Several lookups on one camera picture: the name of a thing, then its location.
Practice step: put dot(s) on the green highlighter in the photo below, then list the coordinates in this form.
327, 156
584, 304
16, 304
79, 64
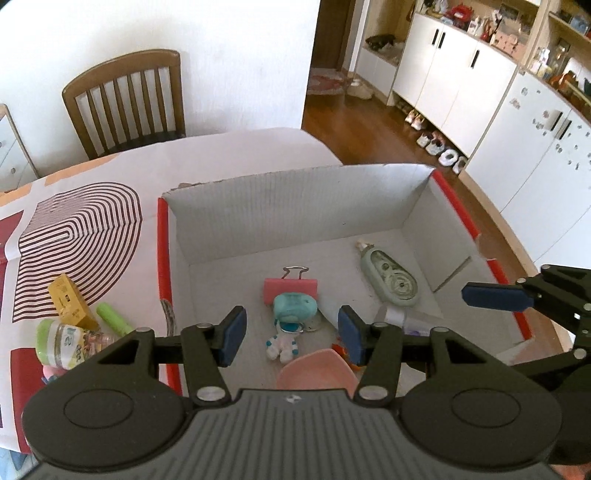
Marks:
113, 318

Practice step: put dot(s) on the dark wooden door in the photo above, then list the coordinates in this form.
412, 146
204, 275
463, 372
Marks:
330, 32

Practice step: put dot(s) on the astronaut figurine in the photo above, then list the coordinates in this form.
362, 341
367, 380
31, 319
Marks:
284, 344

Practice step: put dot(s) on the small orange item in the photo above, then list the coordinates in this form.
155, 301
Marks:
339, 353

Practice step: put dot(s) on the white tube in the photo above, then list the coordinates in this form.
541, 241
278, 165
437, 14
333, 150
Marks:
415, 318

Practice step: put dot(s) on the small drawer cabinet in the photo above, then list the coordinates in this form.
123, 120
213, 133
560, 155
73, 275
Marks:
14, 152

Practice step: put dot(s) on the wooden chair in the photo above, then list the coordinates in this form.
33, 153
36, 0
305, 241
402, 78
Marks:
120, 62

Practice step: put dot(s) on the grey and pink shoes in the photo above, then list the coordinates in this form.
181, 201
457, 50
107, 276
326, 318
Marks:
431, 143

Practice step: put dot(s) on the white shoes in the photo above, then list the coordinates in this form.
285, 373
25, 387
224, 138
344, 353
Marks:
451, 160

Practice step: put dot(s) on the pink bowl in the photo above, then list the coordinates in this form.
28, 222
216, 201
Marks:
314, 369

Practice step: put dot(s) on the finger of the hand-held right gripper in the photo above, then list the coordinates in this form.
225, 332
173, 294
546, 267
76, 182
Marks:
554, 362
494, 295

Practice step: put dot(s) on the small pink item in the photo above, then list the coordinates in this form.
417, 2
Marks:
51, 374

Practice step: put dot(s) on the green correction tape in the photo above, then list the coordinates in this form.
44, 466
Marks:
392, 277

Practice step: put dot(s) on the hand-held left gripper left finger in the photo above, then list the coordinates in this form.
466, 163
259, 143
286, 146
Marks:
231, 337

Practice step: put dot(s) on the pink binder clip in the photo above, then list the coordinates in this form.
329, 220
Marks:
288, 288

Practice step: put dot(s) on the clear jar with green lid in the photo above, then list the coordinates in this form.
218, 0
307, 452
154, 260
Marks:
69, 346

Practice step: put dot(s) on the red and white cardboard box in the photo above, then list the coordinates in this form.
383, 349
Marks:
300, 212

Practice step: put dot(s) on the dark item on bench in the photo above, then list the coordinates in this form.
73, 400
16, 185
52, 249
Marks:
381, 42

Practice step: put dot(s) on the yellow box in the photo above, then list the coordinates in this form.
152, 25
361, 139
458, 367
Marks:
69, 300

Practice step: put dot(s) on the white stickered cabinet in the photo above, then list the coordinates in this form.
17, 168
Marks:
521, 161

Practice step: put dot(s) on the red toy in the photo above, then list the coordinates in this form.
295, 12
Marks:
458, 11

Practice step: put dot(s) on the white hallway cabinet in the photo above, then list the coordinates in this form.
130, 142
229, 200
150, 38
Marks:
443, 69

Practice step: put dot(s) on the patterned door rug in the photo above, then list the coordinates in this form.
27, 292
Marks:
328, 83

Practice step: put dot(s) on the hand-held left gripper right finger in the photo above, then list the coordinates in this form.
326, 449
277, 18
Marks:
351, 332

